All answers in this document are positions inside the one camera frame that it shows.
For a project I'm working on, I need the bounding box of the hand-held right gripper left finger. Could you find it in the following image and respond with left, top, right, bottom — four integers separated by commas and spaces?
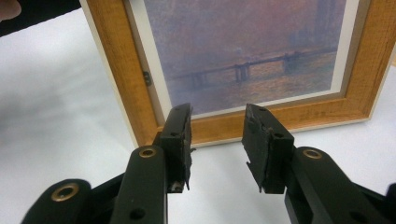
153, 103, 194, 194

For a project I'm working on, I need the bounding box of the painting print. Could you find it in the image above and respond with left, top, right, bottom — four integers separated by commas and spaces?
124, 0, 362, 121

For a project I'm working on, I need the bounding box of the wooden photo frame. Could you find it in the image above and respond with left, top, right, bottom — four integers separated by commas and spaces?
78, 0, 396, 149

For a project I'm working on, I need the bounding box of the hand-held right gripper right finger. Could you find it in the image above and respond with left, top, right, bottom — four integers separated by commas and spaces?
241, 103, 295, 195

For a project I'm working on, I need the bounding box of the white paper sheet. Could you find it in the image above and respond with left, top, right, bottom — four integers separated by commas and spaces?
0, 7, 396, 224

